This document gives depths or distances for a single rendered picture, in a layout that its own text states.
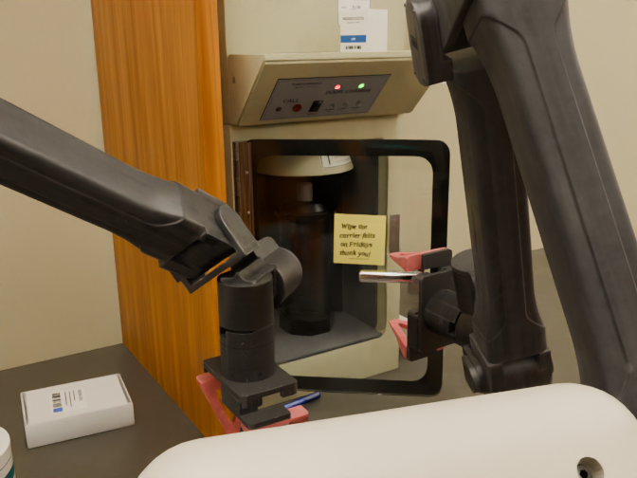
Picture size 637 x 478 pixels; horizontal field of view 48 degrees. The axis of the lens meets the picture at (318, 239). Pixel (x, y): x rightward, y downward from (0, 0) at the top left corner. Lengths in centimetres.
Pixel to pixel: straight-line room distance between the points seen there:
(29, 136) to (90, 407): 67
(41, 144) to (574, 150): 40
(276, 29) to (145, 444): 65
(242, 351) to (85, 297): 81
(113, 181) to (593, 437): 46
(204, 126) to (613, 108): 163
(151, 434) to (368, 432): 92
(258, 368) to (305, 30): 56
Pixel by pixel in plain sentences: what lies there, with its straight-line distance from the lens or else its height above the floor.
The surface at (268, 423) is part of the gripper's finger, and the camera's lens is 72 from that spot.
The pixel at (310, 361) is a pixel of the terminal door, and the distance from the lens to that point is 113.
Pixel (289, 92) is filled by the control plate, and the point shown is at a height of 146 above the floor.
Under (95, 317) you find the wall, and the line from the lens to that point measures 152.
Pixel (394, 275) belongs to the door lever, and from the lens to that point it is 101.
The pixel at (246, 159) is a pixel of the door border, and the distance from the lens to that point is 105.
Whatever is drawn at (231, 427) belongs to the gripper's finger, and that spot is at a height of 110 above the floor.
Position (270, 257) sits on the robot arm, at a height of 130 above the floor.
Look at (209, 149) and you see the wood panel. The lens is 95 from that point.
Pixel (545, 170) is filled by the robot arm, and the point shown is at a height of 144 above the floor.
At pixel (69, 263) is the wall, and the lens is 147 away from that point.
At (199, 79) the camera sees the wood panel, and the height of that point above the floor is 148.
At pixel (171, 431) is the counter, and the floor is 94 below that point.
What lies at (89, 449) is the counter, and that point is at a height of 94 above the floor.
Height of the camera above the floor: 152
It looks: 15 degrees down
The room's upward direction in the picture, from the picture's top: 1 degrees counter-clockwise
